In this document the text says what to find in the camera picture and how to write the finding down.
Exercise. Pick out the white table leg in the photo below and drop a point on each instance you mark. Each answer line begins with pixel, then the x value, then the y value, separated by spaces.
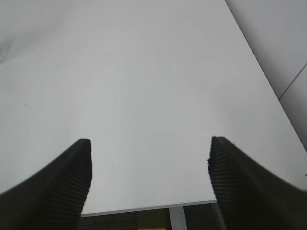
pixel 177 218

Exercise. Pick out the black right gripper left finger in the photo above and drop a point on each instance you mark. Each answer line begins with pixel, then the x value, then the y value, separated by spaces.
pixel 53 198

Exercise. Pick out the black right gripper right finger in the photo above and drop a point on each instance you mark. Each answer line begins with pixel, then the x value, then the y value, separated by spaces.
pixel 249 196

